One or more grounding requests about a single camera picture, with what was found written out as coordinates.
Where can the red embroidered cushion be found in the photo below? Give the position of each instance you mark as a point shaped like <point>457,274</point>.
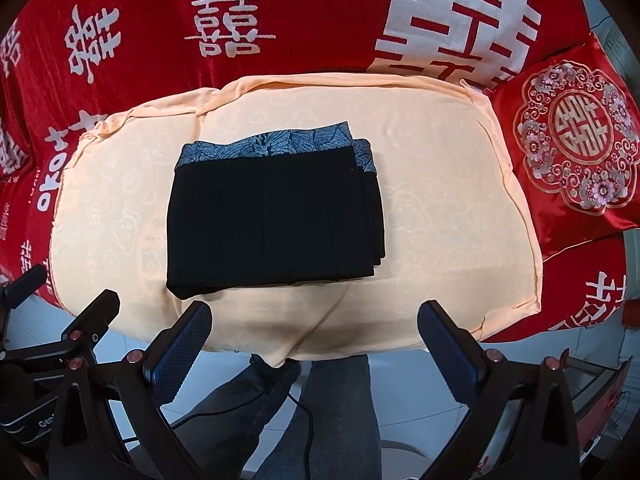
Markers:
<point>575,130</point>

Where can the red printed blanket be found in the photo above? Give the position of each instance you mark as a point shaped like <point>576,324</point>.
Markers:
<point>310,10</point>

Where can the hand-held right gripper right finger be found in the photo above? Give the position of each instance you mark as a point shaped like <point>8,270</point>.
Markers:
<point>450,355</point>

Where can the person's leg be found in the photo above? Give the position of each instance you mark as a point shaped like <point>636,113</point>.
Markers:
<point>340,410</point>
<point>235,410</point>

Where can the person's right leg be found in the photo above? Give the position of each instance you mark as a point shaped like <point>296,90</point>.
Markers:
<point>340,410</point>

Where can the person's left leg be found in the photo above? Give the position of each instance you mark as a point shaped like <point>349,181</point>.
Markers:
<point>235,410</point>

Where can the black pants with blue waistband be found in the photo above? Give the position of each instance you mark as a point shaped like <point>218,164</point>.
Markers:
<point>270,220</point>

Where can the peach patterned sheet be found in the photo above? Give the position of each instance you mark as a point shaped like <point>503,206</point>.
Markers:
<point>440,200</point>

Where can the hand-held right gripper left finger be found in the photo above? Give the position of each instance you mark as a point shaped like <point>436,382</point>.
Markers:
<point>180,355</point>

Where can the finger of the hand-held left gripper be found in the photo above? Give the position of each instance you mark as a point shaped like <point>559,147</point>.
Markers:
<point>100,310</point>
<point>25,281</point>

